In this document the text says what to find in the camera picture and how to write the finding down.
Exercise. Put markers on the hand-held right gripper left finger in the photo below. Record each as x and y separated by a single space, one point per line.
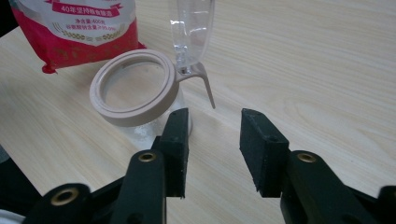
146 186

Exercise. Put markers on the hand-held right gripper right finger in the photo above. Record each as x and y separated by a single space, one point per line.
305 189

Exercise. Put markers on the clear jar with hinged lid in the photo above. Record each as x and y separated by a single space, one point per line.
137 93

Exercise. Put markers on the red and white plastic bag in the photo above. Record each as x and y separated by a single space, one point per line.
81 31

